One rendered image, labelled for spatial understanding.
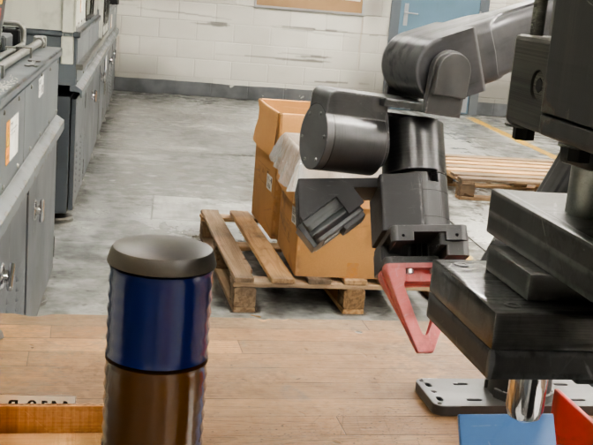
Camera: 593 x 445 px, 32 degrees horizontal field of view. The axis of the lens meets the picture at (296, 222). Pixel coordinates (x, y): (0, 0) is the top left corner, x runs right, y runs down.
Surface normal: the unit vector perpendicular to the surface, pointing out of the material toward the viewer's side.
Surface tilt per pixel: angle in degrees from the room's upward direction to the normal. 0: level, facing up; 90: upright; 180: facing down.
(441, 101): 90
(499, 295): 0
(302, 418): 0
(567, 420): 90
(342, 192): 62
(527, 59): 90
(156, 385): 76
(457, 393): 0
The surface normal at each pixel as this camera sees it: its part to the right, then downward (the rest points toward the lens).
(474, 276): 0.08, -0.97
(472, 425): 0.22, -0.28
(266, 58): 0.13, 0.24
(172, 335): 0.39, 0.00
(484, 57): 0.40, 0.29
